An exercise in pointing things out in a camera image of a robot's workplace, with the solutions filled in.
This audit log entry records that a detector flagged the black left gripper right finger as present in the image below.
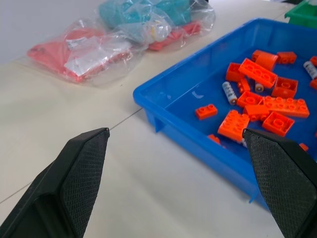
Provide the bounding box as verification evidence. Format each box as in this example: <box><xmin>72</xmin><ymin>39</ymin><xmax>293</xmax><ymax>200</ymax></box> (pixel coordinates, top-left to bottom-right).
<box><xmin>243</xmin><ymin>128</ymin><xmax>317</xmax><ymax>238</ymax></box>

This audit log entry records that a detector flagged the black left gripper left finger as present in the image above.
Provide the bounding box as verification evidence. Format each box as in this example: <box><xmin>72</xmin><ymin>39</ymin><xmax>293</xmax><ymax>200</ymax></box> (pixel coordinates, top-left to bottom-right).
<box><xmin>0</xmin><ymin>127</ymin><xmax>110</xmax><ymax>238</ymax></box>

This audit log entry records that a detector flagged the green plastic tray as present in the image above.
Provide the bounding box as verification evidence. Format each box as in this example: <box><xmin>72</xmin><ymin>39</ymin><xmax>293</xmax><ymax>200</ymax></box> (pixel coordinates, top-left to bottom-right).
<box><xmin>284</xmin><ymin>0</ymin><xmax>317</xmax><ymax>27</ymax></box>

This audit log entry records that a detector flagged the orange four-stud square brick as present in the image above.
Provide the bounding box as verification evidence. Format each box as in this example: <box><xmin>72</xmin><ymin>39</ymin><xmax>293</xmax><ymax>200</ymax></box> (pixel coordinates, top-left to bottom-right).
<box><xmin>236</xmin><ymin>90</ymin><xmax>264</xmax><ymax>108</ymax></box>
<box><xmin>271</xmin><ymin>76</ymin><xmax>299</xmax><ymax>98</ymax></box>
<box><xmin>262</xmin><ymin>111</ymin><xmax>295</xmax><ymax>136</ymax></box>

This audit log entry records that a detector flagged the orange six-stud brick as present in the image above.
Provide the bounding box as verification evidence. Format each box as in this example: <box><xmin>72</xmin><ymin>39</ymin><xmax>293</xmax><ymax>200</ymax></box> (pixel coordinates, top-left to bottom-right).
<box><xmin>217</xmin><ymin>110</ymin><xmax>250</xmax><ymax>142</ymax></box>

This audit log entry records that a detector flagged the orange sloped brick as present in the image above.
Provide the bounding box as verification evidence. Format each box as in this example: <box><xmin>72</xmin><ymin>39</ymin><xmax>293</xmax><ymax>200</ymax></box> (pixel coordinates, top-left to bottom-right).
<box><xmin>243</xmin><ymin>104</ymin><xmax>270</xmax><ymax>122</ymax></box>

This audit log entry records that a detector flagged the long orange eight-stud brick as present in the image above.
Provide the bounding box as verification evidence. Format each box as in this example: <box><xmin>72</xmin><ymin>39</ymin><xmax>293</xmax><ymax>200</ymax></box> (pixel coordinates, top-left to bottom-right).
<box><xmin>262</xmin><ymin>95</ymin><xmax>310</xmax><ymax>118</ymax></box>
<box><xmin>238</xmin><ymin>58</ymin><xmax>278</xmax><ymax>89</ymax></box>

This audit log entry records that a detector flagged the blue plastic tray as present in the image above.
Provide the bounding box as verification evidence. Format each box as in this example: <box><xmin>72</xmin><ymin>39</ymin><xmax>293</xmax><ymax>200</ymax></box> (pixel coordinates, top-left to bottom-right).
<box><xmin>133</xmin><ymin>17</ymin><xmax>317</xmax><ymax>211</ymax></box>

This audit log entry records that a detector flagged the small orange two-stud brick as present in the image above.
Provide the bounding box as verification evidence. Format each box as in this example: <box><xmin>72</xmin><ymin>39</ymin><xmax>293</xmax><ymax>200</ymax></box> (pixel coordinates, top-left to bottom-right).
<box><xmin>276</xmin><ymin>51</ymin><xmax>297</xmax><ymax>65</ymax></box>
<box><xmin>195</xmin><ymin>104</ymin><xmax>218</xmax><ymax>120</ymax></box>

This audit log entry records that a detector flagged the small orange narrow brick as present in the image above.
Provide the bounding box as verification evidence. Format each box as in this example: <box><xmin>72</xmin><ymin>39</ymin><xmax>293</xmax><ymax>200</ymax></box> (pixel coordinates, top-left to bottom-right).
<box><xmin>237</xmin><ymin>77</ymin><xmax>251</xmax><ymax>94</ymax></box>

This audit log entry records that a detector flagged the orange hollow square brick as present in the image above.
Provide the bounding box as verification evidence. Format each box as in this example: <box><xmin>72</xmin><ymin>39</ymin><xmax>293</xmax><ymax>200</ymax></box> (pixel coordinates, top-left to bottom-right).
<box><xmin>225</xmin><ymin>62</ymin><xmax>246</xmax><ymax>82</ymax></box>

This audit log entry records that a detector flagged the orange curved arch brick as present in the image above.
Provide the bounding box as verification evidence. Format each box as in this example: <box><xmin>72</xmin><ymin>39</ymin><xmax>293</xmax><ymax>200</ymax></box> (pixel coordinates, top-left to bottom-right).
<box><xmin>251</xmin><ymin>49</ymin><xmax>279</xmax><ymax>71</ymax></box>

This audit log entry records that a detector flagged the plastic bag with red cloth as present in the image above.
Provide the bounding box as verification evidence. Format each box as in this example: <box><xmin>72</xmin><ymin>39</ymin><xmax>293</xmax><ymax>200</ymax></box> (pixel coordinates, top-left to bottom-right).
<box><xmin>26</xmin><ymin>19</ymin><xmax>147</xmax><ymax>87</ymax></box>

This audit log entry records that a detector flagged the plastic bag with teal cloth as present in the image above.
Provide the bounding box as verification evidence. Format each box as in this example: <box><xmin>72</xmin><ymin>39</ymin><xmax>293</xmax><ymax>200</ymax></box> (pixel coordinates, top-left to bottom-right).
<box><xmin>96</xmin><ymin>0</ymin><xmax>216</xmax><ymax>52</ymax></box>

